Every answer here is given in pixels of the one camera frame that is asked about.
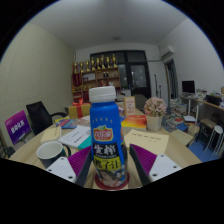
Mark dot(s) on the wooden shelf unit with trophies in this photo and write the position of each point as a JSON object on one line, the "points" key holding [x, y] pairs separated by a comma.
{"points": [[96, 78]]}

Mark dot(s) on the wooden side desk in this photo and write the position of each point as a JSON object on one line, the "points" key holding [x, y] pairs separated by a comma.
{"points": [[211, 106]]}

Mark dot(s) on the white wall air conditioner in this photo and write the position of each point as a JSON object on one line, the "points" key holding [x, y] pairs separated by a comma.
{"points": [[167, 52]]}

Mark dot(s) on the black office chair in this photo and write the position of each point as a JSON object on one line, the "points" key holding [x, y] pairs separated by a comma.
{"points": [[38, 116]]}

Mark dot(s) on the large tan envelope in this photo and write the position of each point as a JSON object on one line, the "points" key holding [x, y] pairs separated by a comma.
{"points": [[146, 140]]}

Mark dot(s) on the white round stool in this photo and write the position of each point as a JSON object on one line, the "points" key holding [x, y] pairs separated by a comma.
{"points": [[215, 136]]}

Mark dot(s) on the yellow gift box, red ribbon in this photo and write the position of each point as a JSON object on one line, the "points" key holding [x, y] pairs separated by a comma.
{"points": [[78, 111]]}

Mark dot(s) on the black mug with white inside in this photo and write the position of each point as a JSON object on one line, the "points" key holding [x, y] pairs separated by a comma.
{"points": [[50, 155]]}

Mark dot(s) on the purple sign board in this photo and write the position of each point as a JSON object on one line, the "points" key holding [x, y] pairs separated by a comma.
{"points": [[17, 126]]}

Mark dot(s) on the teal book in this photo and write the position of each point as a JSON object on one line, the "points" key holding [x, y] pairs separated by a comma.
{"points": [[86, 143]]}

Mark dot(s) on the small tan envelope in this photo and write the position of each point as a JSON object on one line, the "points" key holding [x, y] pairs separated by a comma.
{"points": [[51, 134]]}

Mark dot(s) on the pile of books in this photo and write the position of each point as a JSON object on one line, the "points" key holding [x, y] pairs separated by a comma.
{"points": [[175, 115]]}

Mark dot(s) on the computer monitor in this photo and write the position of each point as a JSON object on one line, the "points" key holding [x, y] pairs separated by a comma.
{"points": [[188, 87]]}

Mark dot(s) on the standing wooden card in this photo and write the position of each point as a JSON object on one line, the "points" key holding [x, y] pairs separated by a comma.
{"points": [[129, 106]]}

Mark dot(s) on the black-framed glass door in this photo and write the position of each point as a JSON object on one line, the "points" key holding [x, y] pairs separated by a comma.
{"points": [[136, 76]]}

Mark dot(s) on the white paper sheet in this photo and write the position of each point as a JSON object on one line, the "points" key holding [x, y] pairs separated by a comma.
{"points": [[75, 136]]}

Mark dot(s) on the blue white-capped drink bottle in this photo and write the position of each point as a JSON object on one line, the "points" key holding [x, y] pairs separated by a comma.
{"points": [[106, 133]]}

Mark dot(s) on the pink flowers in white pot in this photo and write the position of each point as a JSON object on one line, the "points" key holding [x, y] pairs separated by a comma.
{"points": [[155, 110]]}

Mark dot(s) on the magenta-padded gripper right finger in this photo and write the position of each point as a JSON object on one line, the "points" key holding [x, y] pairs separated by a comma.
{"points": [[165, 169]]}

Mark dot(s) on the blue colourful book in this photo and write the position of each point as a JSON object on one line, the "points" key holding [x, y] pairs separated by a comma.
{"points": [[66, 123]]}

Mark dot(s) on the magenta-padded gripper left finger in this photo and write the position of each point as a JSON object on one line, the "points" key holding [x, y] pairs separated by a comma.
{"points": [[60, 168]]}

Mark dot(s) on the orange book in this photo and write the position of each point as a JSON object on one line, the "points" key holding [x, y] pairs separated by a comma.
{"points": [[134, 121]]}

